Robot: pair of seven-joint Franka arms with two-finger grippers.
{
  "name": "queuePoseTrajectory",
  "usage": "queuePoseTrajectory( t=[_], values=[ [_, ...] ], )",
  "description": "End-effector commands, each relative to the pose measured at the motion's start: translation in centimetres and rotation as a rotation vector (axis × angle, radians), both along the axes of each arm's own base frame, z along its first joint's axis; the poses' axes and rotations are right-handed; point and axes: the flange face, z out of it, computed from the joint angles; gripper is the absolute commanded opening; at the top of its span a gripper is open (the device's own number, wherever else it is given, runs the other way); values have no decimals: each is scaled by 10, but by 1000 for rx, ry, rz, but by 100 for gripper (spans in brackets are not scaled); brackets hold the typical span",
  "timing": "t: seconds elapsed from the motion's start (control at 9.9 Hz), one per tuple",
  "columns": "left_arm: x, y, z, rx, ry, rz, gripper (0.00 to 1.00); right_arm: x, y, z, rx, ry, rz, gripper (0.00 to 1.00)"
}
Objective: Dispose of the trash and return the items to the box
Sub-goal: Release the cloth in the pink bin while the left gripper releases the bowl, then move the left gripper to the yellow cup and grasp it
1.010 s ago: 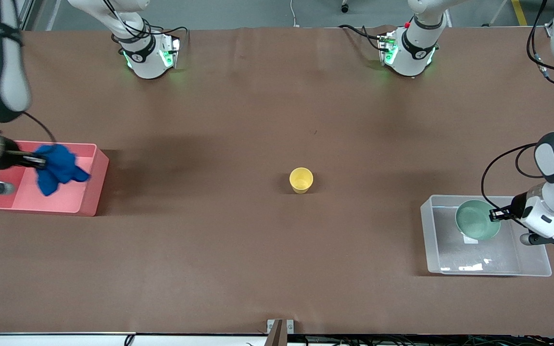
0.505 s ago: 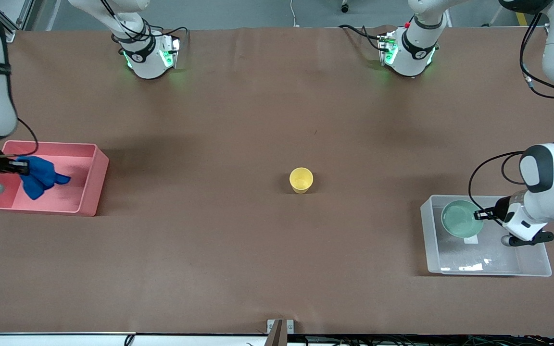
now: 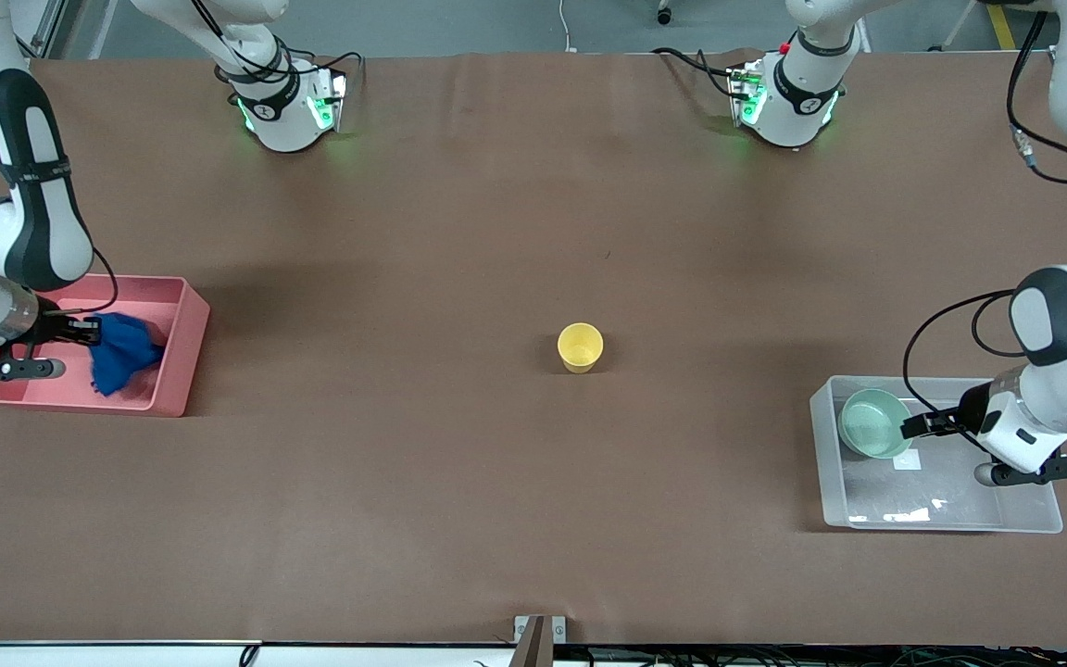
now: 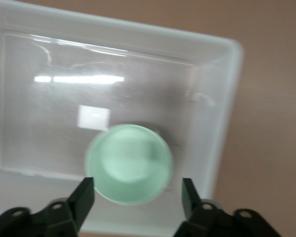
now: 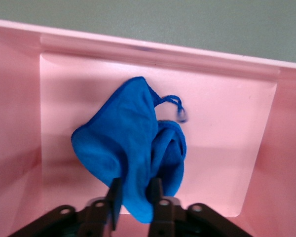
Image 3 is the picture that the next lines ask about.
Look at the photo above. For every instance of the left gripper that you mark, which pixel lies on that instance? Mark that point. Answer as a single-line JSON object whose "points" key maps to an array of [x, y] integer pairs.
{"points": [[967, 409]]}

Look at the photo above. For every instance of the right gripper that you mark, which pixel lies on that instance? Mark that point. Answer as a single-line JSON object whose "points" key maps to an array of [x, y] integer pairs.
{"points": [[54, 327]]}

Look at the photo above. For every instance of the blue cloth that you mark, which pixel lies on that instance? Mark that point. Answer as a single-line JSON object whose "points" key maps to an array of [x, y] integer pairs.
{"points": [[121, 357]]}

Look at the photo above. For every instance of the green bowl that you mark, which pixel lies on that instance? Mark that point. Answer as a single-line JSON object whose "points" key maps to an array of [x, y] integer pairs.
{"points": [[872, 426]]}

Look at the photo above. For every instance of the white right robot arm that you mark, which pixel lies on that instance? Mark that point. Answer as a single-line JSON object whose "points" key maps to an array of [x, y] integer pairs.
{"points": [[33, 232]]}

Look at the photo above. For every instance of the clear plastic box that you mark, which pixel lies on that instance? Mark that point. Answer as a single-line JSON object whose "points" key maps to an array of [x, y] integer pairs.
{"points": [[960, 500]]}

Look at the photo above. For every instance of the pink plastic box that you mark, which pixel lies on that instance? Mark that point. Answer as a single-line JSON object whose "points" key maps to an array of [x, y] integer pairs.
{"points": [[172, 371]]}

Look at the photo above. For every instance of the white paper label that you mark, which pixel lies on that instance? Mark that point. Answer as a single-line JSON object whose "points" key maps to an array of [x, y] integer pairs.
{"points": [[908, 459]]}

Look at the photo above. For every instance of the yellow cup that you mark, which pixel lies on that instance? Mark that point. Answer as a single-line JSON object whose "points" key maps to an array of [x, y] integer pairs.
{"points": [[580, 347]]}

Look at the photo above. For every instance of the metal table edge bracket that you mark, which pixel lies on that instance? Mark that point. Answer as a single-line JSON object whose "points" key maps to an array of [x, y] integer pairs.
{"points": [[540, 639]]}

